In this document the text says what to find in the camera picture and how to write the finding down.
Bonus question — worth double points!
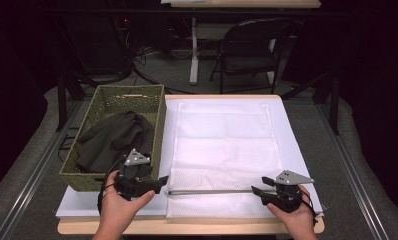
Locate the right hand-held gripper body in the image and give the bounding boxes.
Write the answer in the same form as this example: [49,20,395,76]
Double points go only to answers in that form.
[260,169,315,214]

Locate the white table mat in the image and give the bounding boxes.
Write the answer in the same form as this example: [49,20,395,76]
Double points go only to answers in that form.
[55,98,324,219]

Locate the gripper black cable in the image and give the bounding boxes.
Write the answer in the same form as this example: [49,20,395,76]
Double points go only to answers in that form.
[298,189,319,225]
[97,159,125,214]

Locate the floor cables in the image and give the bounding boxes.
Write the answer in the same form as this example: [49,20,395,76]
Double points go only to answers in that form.
[126,43,195,96]

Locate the person's left hand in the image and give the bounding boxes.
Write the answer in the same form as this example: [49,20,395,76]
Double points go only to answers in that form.
[98,170,156,231]

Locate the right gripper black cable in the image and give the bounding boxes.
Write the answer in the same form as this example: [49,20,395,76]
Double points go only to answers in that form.
[298,189,319,225]

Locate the black folding chair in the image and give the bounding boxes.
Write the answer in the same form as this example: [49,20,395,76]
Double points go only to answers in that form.
[209,18,296,95]

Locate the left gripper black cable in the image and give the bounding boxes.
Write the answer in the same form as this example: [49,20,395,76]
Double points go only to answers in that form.
[97,159,125,214]

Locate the white mesh laundry bag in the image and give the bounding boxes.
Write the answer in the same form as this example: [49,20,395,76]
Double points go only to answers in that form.
[166,101,285,219]

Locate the green woven basket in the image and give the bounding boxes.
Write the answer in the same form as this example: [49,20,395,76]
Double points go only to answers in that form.
[59,84,168,193]

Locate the person's right hand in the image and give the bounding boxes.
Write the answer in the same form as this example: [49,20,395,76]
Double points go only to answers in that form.
[266,185,318,233]

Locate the metal floor rail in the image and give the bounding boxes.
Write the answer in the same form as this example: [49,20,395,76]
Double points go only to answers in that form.
[0,99,85,240]
[315,99,391,240]

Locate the desk with white leg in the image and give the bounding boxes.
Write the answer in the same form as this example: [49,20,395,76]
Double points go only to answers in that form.
[160,0,322,86]

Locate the dark cloth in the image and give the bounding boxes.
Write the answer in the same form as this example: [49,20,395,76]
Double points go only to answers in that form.
[76,110,155,174]

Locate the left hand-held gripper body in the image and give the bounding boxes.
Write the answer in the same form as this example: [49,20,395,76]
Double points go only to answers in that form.
[113,148,160,201]

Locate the black metal stand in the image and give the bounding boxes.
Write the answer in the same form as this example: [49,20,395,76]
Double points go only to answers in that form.
[55,68,88,132]
[280,66,341,136]

